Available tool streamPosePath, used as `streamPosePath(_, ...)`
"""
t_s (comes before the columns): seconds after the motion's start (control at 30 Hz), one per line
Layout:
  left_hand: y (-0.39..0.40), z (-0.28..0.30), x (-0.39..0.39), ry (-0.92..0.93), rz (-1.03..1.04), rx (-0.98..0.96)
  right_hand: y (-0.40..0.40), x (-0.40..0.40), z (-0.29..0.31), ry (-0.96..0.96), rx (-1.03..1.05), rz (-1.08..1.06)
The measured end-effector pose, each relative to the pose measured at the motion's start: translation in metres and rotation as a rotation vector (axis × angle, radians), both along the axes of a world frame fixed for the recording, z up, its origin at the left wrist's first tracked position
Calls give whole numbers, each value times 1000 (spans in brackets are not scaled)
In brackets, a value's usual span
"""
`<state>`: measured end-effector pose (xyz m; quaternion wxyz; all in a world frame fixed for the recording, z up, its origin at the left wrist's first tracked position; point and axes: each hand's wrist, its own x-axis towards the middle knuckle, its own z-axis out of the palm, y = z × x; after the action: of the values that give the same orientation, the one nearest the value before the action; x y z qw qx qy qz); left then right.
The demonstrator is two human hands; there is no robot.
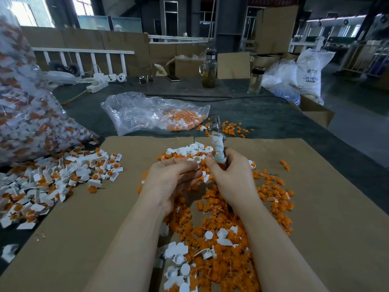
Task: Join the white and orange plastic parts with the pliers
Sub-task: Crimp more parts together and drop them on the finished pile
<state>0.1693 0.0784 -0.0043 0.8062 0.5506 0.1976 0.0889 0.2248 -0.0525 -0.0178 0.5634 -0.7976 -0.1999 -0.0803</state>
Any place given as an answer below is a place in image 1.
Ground white oval plastic device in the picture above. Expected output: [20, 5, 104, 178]
[44, 70, 78, 85]

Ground glass bottle with black lid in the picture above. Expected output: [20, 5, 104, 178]
[248, 67, 266, 94]

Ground row of upright cardboard sheets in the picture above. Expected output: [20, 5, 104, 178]
[21, 27, 210, 77]

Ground large clear bag of seals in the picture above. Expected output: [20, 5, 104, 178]
[0, 6, 98, 167]

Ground small clear plastic bag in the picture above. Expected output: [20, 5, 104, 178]
[101, 92, 211, 136]

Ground glass tea jar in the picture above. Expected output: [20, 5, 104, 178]
[200, 48, 218, 89]

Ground tall brown cardboard box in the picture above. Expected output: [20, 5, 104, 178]
[254, 5, 299, 55]

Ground clear blue plastic bag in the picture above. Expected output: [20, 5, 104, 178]
[263, 59, 301, 106]

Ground pile of orange and white parts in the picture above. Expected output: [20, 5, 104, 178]
[137, 142, 295, 292]

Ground silver red-handled pliers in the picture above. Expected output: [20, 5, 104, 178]
[208, 116, 227, 165]

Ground dark steel pillar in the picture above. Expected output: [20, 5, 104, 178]
[215, 0, 248, 54]

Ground person's left hand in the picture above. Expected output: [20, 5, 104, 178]
[140, 156, 204, 215]

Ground person's right forearm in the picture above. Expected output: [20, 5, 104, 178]
[236, 200, 329, 292]

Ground flat brown cardboard panel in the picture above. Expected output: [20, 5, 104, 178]
[217, 52, 251, 79]

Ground white power strip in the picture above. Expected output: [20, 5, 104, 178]
[77, 71, 126, 94]

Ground open brown cardboard box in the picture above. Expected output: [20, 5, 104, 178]
[289, 94, 336, 128]

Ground open cardboard box with paper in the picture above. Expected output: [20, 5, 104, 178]
[165, 53, 206, 78]

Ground person's left forearm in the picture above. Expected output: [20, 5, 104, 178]
[84, 208, 171, 292]

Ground scatter of orange offcuts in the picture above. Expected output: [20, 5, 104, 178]
[199, 120, 253, 139]

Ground white woven sack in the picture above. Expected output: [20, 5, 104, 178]
[297, 36, 336, 105]

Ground white railing frame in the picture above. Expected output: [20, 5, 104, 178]
[32, 47, 135, 75]

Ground white metal rack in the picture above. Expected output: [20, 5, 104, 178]
[339, 38, 389, 75]

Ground pile of assembled white-orange parts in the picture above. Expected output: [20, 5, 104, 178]
[0, 143, 124, 265]

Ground person's right hand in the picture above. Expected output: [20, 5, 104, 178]
[205, 149, 261, 210]

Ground brown cardboard sheet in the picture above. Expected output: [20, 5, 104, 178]
[0, 137, 195, 292]
[192, 138, 389, 292]

